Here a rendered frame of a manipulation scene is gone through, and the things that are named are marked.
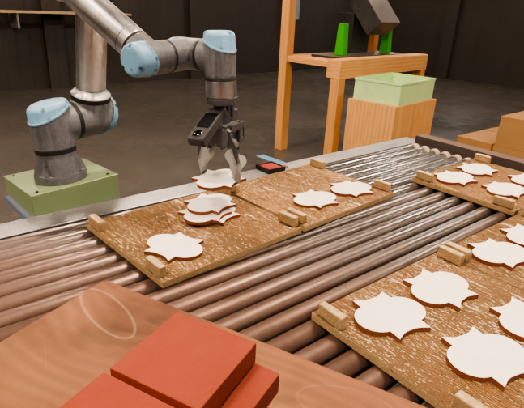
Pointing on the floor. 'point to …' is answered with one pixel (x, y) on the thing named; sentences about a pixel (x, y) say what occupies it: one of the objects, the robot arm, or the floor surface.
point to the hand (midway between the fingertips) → (218, 178)
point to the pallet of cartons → (506, 136)
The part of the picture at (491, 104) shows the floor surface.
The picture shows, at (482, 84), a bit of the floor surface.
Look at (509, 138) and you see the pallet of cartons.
